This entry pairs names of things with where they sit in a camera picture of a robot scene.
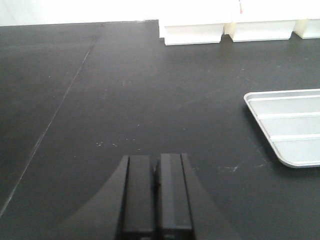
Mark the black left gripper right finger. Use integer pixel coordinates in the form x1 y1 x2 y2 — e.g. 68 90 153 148
157 153 240 240

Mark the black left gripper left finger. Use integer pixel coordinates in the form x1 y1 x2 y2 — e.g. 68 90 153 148
49 155 156 240

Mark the silver metal tray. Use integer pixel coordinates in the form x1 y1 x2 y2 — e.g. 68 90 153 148
243 88 320 168

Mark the white storage bin left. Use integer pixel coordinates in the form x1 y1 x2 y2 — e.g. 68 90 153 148
158 0 224 46

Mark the white storage bin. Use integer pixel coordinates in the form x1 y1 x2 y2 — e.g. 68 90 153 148
293 0 320 39
158 0 224 46
224 0 299 42

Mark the white storage bin middle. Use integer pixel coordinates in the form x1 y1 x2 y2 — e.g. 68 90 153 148
224 0 299 42

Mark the white storage bin right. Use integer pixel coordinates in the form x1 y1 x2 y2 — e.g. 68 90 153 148
293 0 320 39

